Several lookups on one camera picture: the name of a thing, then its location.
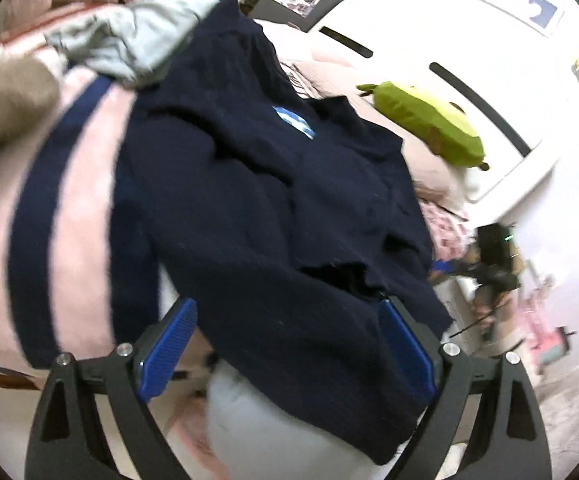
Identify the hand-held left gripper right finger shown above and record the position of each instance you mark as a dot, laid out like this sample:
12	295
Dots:
405	345

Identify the green avocado plush toy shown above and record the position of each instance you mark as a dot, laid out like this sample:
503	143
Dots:
427	122

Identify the brown plush cloth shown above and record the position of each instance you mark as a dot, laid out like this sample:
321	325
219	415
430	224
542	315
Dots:
4	100

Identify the white bed headboard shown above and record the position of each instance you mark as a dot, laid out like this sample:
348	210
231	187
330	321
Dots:
449	90

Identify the pink navy striped blanket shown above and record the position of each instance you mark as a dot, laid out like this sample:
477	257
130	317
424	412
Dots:
54	220

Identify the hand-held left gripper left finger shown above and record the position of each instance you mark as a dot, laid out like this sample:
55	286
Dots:
169	350

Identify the wall poster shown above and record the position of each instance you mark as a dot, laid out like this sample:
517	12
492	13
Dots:
519	2

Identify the navy blue sweater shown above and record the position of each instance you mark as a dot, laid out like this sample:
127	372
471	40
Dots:
279	220

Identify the grey cloth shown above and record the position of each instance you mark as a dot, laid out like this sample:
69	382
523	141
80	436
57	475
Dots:
129	35

